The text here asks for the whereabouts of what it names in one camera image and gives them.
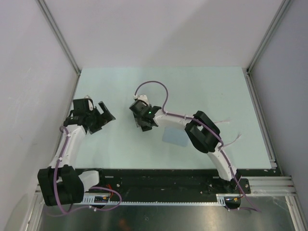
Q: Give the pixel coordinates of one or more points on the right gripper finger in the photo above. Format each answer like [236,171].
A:
[141,122]
[147,126]

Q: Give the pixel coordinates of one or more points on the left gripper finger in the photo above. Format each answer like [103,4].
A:
[94,127]
[106,115]

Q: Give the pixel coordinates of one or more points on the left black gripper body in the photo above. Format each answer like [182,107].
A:
[96,117]

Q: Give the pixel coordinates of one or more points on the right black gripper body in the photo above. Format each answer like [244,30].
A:
[139,117]

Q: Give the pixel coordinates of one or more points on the light blue cleaning cloth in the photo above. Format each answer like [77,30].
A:
[175,136]

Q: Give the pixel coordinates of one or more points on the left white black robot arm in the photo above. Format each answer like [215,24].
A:
[60,183]

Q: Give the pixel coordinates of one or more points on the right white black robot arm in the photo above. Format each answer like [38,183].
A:
[201,130]

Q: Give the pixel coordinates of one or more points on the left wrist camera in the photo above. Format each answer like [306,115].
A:
[90,102]

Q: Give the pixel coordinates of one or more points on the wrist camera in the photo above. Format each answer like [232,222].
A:
[90,102]
[142,98]

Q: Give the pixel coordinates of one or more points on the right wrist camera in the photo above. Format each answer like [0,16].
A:
[142,98]

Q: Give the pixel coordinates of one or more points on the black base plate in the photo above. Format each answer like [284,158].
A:
[206,180]

